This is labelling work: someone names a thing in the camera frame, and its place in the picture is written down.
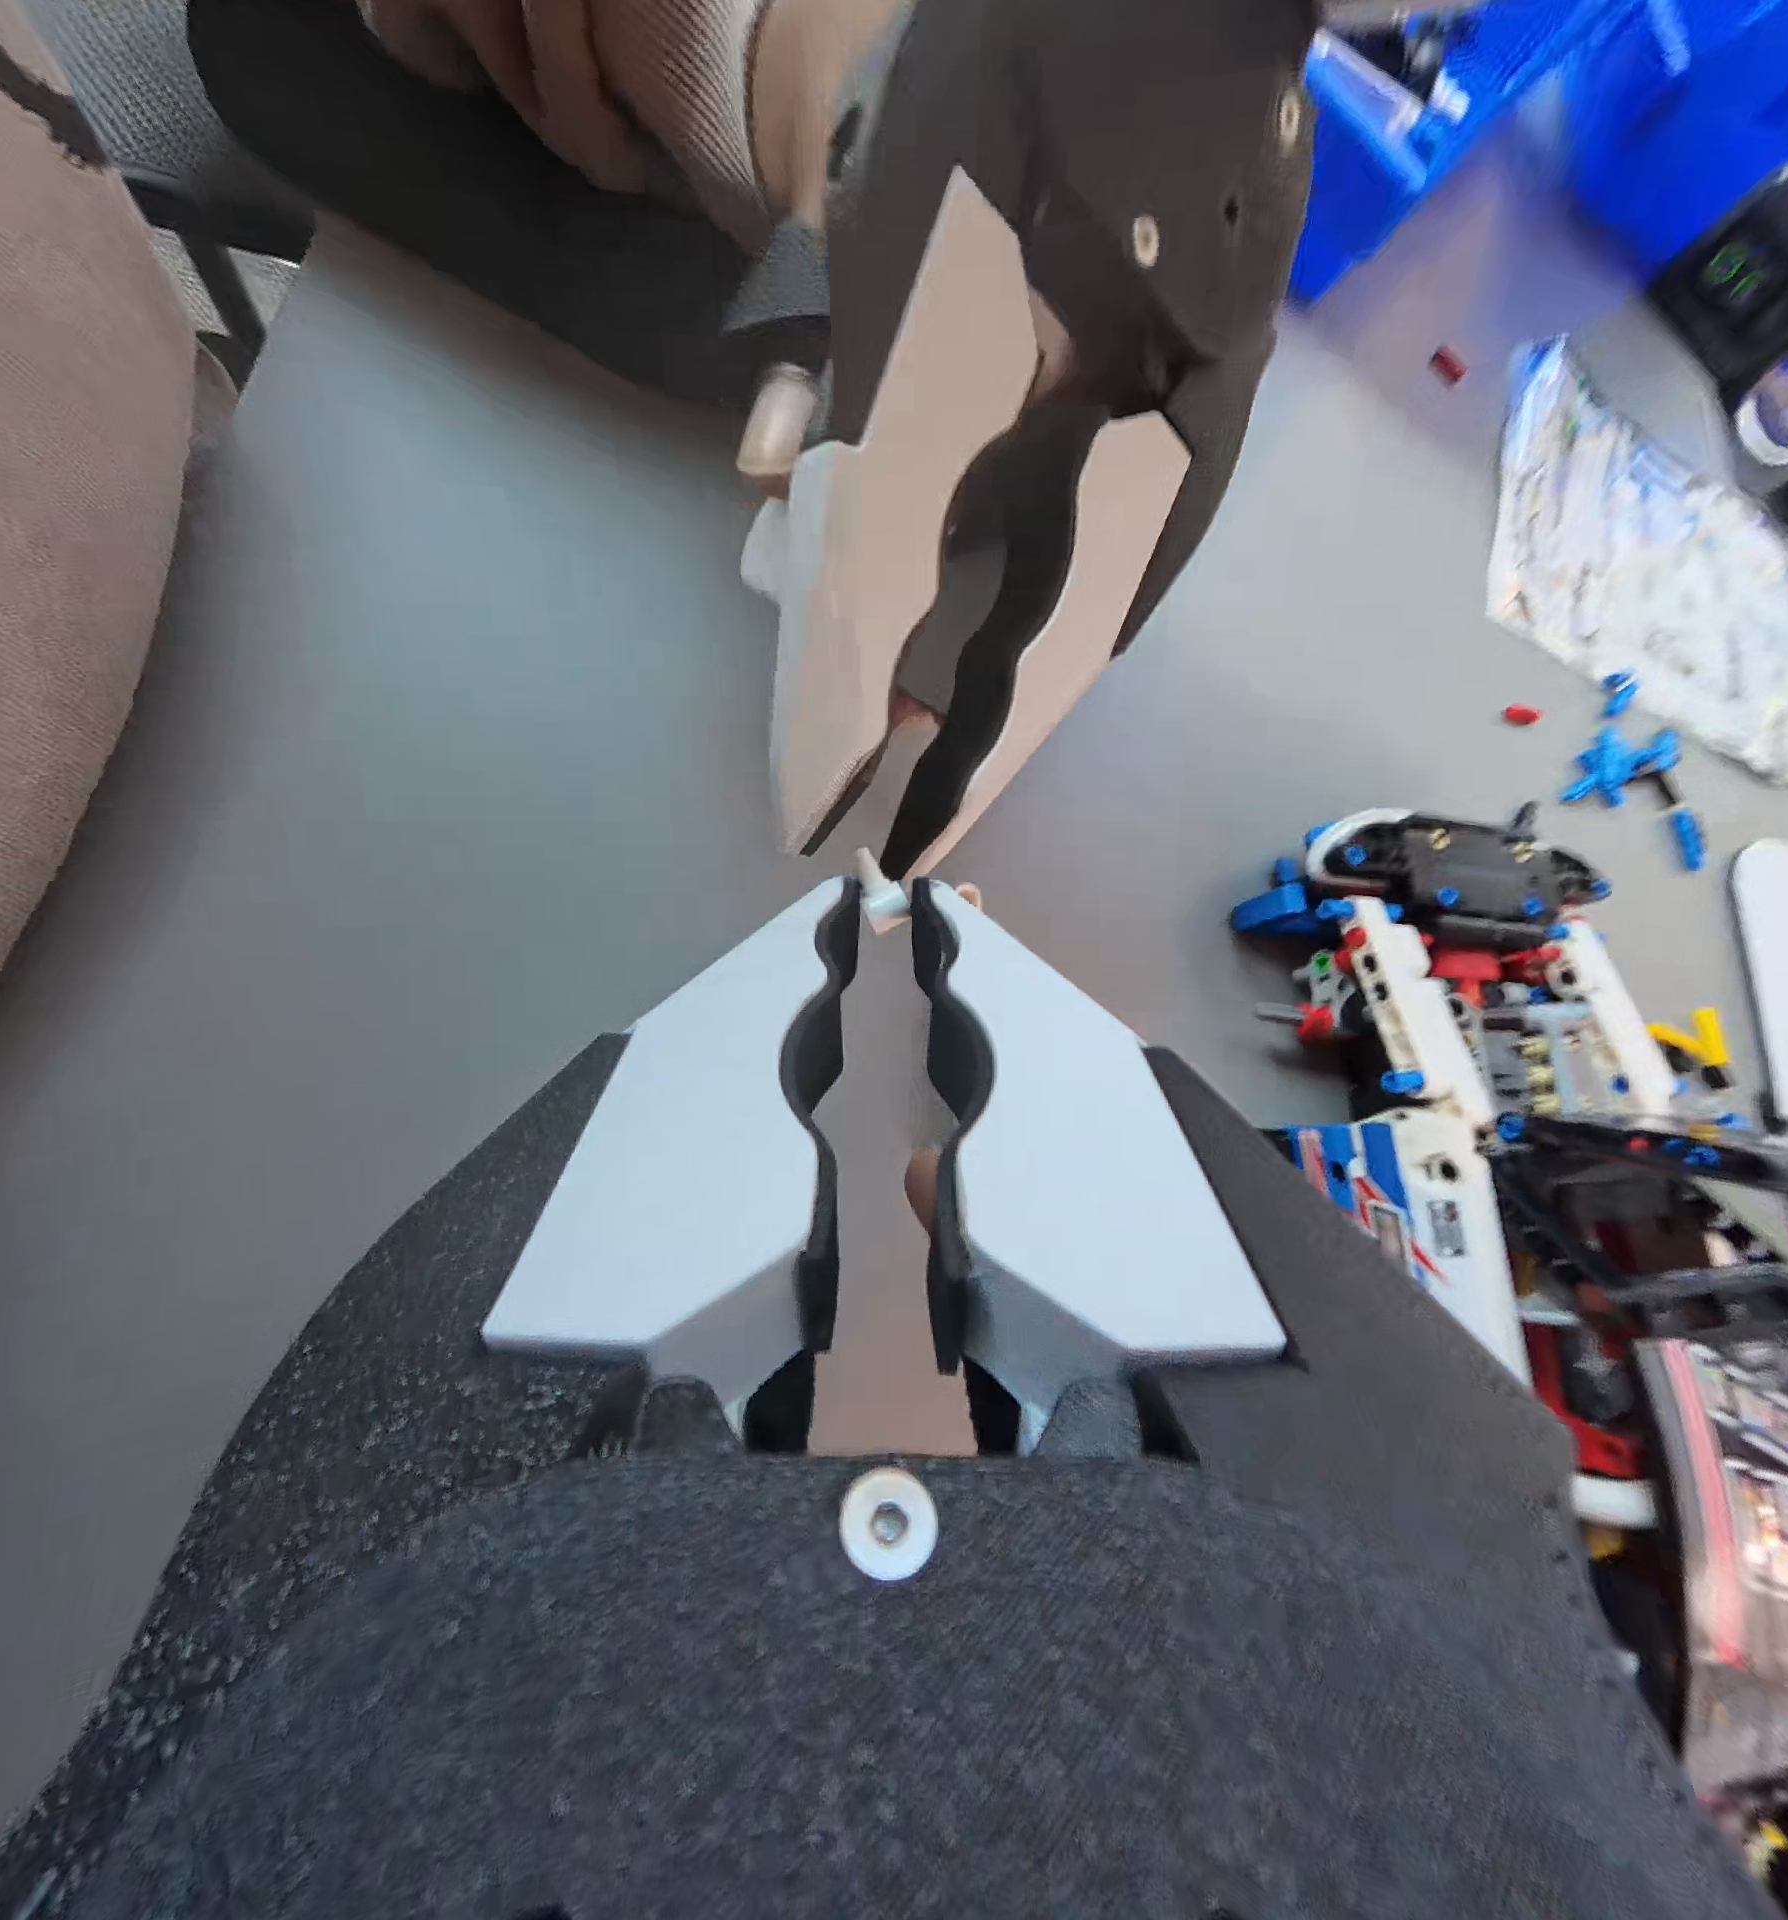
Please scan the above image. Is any grey mesh office chair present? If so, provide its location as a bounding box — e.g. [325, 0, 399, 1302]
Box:
[17, 0, 318, 382]

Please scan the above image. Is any small black electronic box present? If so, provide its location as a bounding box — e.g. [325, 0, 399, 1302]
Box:
[1647, 157, 1788, 388]

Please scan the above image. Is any toy brick race car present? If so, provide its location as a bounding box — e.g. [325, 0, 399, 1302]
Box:
[1232, 807, 1788, 1920]

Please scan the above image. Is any black chair armrest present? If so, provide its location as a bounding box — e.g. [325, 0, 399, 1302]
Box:
[190, 0, 782, 404]

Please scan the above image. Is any person's beige sweatshirt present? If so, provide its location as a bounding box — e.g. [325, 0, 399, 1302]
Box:
[0, 0, 244, 1069]

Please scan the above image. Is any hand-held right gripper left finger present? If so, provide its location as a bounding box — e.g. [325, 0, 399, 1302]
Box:
[481, 878, 858, 1452]

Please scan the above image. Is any blue storage bin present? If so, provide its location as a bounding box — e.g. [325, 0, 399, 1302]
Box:
[1448, 0, 1788, 278]

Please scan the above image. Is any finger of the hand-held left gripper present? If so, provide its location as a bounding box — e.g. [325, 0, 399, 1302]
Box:
[880, 407, 1197, 884]
[768, 164, 1053, 858]

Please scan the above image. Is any person's left hand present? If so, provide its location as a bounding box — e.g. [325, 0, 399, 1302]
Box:
[360, 0, 655, 194]

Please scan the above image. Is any shiny sticker sheet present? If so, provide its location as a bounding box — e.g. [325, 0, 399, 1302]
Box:
[1484, 338, 1788, 824]

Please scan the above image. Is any pile of blue toy pins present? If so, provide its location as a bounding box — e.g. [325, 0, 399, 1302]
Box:
[1558, 669, 1709, 876]

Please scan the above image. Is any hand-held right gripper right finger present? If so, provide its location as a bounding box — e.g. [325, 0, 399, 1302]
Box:
[913, 880, 1289, 1455]

